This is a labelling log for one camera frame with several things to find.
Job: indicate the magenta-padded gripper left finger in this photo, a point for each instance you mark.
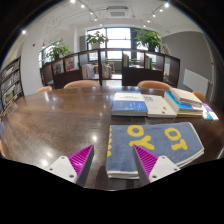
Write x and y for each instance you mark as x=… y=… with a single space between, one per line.
x=63 y=168

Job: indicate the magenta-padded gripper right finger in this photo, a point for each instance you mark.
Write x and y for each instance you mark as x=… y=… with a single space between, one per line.
x=161 y=168

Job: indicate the grey towel with yellow letters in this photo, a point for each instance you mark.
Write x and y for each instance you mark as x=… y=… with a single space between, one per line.
x=160 y=146

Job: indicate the white book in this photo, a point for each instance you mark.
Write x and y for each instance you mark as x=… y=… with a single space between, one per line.
x=160 y=106

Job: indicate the thick book with blue cover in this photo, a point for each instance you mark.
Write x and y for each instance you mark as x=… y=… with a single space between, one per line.
x=178 y=106

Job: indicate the dark blue book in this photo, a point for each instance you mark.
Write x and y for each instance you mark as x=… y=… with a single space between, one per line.
x=128 y=106

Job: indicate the purple booklet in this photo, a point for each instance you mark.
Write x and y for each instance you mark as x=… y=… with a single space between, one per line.
x=208 y=108

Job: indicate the orange chairs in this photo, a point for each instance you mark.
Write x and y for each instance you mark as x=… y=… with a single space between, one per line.
x=81 y=84

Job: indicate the dark wooden shelf unit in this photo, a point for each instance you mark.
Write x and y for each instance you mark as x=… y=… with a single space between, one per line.
x=66 y=78
x=140 y=76

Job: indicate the small potted green plant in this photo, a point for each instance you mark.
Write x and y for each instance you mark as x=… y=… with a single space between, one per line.
x=57 y=49

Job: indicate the large potted plant dark pot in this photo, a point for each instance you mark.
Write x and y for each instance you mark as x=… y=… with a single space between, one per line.
x=148 y=38

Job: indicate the potted plant in white pot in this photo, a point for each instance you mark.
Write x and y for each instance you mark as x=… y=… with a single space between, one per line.
x=96 y=37

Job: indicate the large window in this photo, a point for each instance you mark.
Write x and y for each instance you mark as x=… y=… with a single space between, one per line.
x=118 y=38

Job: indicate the ceiling air conditioner unit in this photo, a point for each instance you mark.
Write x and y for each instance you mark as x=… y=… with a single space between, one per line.
x=117 y=13

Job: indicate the ceiling lights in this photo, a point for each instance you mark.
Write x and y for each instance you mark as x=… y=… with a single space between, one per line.
x=82 y=6

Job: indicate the white wall radiator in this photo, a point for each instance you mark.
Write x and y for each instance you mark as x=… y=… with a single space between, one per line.
x=196 y=82

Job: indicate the tall wall bookshelf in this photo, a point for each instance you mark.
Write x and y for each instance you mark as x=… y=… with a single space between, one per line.
x=10 y=86

